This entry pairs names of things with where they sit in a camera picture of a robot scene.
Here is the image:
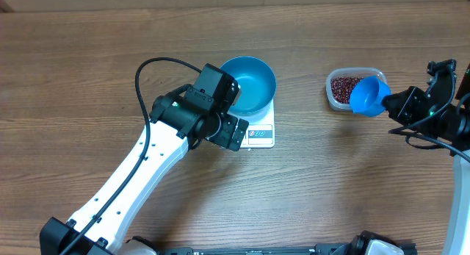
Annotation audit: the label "blue plastic measuring scoop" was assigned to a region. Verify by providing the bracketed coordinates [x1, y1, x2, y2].
[350, 76, 391, 117]

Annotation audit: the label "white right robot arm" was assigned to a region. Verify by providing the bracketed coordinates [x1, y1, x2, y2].
[382, 59, 469, 255]

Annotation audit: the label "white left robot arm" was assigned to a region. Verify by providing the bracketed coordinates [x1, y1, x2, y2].
[40, 64, 249, 254]

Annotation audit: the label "white digital kitchen scale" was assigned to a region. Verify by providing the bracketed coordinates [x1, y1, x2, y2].
[233, 99, 275, 149]

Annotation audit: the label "teal metal bowl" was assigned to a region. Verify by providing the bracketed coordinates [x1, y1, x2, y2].
[220, 56, 277, 115]

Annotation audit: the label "clear plastic container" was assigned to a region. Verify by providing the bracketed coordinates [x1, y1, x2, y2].
[325, 67, 388, 112]

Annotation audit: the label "red beans in container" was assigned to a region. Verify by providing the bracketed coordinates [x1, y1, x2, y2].
[330, 76, 363, 104]

